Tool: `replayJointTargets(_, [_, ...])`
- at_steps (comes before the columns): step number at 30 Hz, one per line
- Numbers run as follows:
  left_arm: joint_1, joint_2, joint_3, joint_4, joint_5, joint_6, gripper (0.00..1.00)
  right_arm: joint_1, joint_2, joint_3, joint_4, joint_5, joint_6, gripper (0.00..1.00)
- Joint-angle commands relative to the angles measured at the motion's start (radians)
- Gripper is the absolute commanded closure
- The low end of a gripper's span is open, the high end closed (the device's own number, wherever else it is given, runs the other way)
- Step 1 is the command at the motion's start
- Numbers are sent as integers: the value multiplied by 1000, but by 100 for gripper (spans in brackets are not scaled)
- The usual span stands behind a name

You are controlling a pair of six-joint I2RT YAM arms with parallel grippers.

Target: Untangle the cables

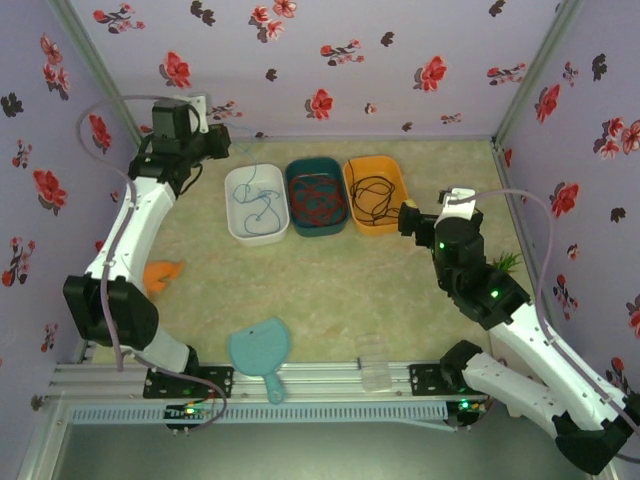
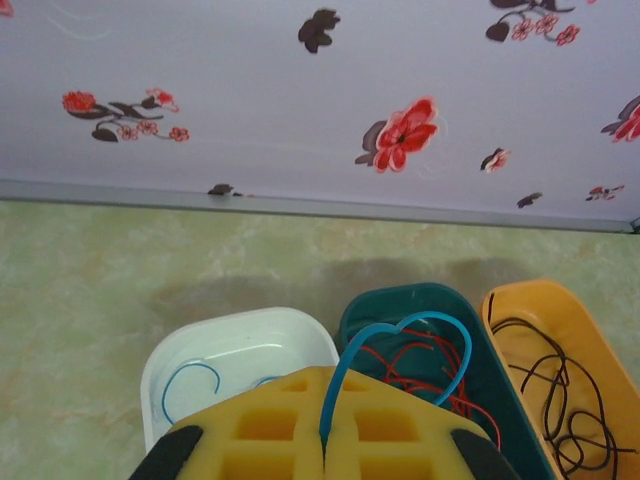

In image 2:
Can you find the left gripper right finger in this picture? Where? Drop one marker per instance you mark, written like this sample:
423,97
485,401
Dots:
435,450

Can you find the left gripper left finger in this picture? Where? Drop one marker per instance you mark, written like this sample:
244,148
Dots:
220,450

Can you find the white plastic bin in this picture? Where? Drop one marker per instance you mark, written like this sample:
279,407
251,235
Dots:
235,340

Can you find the dark teal plastic bin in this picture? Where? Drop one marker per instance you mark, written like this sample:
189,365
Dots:
390,305

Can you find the orange plastic bin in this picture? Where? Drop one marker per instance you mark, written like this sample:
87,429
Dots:
590,360

